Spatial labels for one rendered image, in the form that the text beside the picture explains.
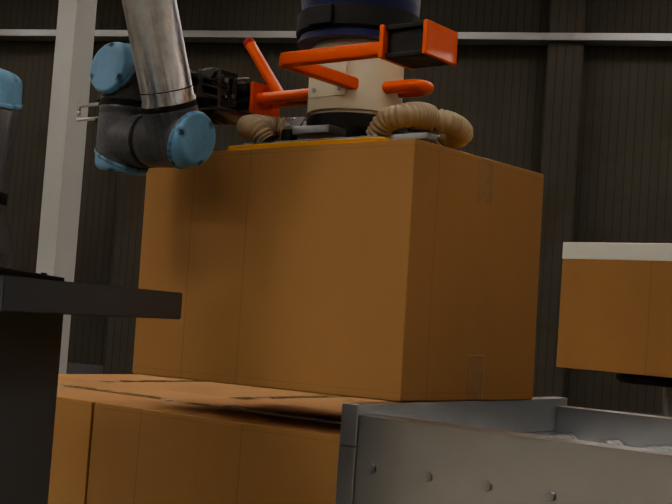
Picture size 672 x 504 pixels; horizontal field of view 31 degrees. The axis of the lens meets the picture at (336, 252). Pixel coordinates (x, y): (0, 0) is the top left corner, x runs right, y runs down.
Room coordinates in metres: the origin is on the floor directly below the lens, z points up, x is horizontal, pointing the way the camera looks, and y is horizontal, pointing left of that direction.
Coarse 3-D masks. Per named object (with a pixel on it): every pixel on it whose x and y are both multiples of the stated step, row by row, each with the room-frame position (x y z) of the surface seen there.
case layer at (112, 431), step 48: (96, 384) 2.67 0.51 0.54; (144, 384) 2.78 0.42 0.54; (192, 384) 2.90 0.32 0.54; (96, 432) 2.22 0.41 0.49; (144, 432) 2.15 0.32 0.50; (192, 432) 2.08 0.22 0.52; (240, 432) 2.02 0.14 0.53; (288, 432) 1.96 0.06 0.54; (336, 432) 1.96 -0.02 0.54; (96, 480) 2.21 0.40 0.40; (144, 480) 2.14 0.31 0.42; (192, 480) 2.08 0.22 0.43; (240, 480) 2.02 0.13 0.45; (288, 480) 1.96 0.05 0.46; (336, 480) 1.90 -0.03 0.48
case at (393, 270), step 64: (192, 192) 2.12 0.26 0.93; (256, 192) 2.02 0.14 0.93; (320, 192) 1.93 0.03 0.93; (384, 192) 1.85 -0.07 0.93; (448, 192) 1.89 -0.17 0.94; (512, 192) 2.04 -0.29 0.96; (192, 256) 2.11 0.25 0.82; (256, 256) 2.01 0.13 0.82; (320, 256) 1.92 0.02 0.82; (384, 256) 1.84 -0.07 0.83; (448, 256) 1.90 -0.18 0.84; (512, 256) 2.05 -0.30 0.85; (192, 320) 2.10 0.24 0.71; (256, 320) 2.00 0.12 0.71; (320, 320) 1.92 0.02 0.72; (384, 320) 1.84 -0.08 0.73; (448, 320) 1.91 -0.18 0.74; (512, 320) 2.06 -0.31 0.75; (256, 384) 2.00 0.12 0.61; (320, 384) 1.91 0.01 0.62; (384, 384) 1.83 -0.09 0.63; (448, 384) 1.91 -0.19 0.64; (512, 384) 2.07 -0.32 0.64
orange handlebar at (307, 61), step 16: (320, 48) 1.86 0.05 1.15; (336, 48) 1.84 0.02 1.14; (352, 48) 1.82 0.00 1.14; (368, 48) 1.80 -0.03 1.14; (288, 64) 1.90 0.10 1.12; (304, 64) 1.89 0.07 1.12; (320, 80) 2.00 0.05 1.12; (336, 80) 2.01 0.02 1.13; (352, 80) 2.05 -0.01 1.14; (400, 80) 2.06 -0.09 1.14; (416, 80) 2.04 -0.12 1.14; (256, 96) 2.25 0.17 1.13; (272, 96) 2.22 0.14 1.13; (288, 96) 2.20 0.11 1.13; (304, 96) 2.18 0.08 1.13; (400, 96) 2.11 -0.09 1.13; (416, 96) 2.09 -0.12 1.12
